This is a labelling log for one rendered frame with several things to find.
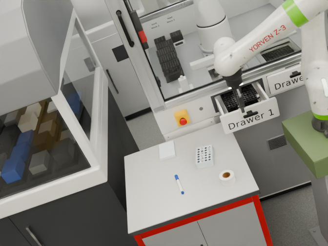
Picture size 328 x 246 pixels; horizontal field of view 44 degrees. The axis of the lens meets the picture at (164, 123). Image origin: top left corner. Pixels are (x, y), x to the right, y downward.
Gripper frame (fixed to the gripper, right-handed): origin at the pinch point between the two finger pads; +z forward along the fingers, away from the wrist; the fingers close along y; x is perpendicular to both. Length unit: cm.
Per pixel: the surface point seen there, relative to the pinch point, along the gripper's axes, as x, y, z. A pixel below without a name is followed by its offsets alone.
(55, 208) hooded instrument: -113, -6, 24
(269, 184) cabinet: 7, -24, 77
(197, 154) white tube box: -27.9, 2.7, 14.1
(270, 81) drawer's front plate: 21.3, -22.1, 3.3
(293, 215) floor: 14, -8, 93
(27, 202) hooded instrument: -121, 1, 8
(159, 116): -41.1, -23.9, 1.4
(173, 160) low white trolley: -41.6, -3.4, 17.2
